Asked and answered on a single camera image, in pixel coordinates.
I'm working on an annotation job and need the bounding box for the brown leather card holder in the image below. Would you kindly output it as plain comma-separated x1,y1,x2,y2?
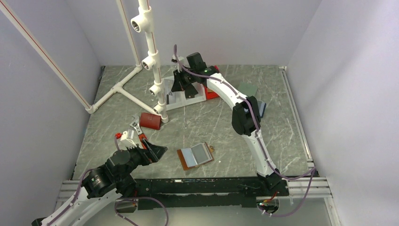
176,142,215,171

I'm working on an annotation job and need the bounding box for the colourful id card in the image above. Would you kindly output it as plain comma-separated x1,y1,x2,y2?
164,78,176,99

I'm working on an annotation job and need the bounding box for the clear plastic bin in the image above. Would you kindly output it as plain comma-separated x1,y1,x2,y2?
162,76,185,111
184,82,206,105

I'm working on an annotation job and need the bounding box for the red plastic bin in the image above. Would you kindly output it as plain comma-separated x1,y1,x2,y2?
202,65,220,100

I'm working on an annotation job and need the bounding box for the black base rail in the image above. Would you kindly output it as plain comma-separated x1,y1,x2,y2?
122,177,289,210

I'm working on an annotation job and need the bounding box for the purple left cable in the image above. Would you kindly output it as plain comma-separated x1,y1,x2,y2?
47,137,169,226

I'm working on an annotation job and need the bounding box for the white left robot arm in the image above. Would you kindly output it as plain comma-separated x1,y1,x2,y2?
31,139,168,226

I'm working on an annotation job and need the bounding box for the clear middle plastic bin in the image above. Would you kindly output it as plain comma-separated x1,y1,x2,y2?
184,82,206,105

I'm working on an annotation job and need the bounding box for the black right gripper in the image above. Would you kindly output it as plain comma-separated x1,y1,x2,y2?
171,67,197,93

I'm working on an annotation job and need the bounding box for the blue card holder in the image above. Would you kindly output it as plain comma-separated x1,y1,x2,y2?
257,100,267,118

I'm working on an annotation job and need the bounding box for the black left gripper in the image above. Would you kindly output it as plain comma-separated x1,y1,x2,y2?
116,137,167,181

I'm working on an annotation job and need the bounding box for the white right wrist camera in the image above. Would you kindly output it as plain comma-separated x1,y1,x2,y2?
171,56,185,72

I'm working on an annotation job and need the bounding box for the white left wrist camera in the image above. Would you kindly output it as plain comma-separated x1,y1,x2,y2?
114,130,138,150

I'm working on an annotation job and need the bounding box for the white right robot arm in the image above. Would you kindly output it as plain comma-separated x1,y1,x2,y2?
171,52,285,195

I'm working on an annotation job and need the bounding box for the purple cable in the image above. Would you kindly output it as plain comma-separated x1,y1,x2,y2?
173,44,317,218
47,137,169,226

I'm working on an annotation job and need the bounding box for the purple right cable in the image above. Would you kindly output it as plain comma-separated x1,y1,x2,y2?
173,44,317,218

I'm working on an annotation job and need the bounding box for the dark red card holder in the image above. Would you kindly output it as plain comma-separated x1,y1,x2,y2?
139,112,162,130

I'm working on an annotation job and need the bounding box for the green card holder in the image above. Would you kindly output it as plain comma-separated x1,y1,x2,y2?
237,82,258,97

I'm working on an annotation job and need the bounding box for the adjustable wrench red handle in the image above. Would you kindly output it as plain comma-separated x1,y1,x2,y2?
129,114,147,149

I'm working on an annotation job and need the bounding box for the white pvc pipe frame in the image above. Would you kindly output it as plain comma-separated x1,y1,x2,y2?
0,0,161,116

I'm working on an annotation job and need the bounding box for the clear left plastic bin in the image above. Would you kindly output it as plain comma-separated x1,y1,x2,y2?
162,76,185,111

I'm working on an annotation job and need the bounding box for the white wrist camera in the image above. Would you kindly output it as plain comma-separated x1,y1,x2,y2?
171,56,185,72
114,130,138,150

